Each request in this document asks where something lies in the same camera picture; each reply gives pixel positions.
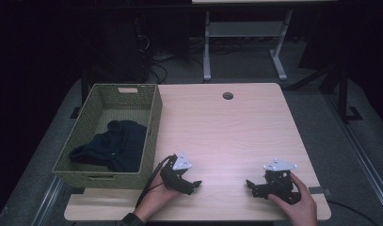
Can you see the person's left hand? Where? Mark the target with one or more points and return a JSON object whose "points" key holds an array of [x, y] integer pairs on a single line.
{"points": [[154, 197]]}

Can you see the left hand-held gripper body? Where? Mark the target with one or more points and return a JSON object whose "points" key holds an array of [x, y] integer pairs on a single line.
{"points": [[175, 179]]}

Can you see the metal floor rail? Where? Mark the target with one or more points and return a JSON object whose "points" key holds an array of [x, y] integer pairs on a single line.
{"points": [[48, 201], [361, 157]]}

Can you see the green woven basket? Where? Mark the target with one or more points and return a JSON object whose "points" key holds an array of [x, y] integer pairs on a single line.
{"points": [[98, 147]]}

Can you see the dark cloth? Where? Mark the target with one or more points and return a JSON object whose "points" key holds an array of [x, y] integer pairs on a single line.
{"points": [[120, 147]]}

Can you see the black metal stand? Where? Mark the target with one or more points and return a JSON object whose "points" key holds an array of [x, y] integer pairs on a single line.
{"points": [[83, 94], [343, 94]]}

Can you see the grey table clamp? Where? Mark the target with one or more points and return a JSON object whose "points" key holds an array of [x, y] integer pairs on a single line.
{"points": [[320, 190]]}

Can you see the grey metal desk frame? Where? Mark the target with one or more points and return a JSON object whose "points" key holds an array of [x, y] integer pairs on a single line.
{"points": [[242, 29]]}

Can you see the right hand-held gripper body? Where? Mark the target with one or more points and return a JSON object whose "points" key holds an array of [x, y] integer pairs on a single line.
{"points": [[280, 185]]}

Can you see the person's right hand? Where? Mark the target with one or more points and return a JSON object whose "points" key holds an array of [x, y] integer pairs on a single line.
{"points": [[300, 204]]}

